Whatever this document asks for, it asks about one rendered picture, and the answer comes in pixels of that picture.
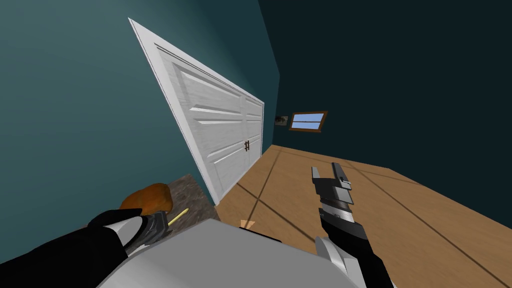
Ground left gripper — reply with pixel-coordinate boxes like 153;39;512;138
137;211;170;246

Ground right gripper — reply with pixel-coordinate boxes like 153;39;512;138
311;161;355;205

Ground yellow pencil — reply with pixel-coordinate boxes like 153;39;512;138
167;207;190;227

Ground orange brown bread loaf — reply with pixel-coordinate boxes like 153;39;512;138
119;182;174;217

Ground brown framed window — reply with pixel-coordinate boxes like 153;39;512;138
288;110;329;133

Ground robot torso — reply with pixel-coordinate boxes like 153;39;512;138
95;217;361;288

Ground narrow white panelled door leaf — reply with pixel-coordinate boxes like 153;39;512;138
241;95;265;171

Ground wide white panelled door leaf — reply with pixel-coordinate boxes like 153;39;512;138
127;17;250;206

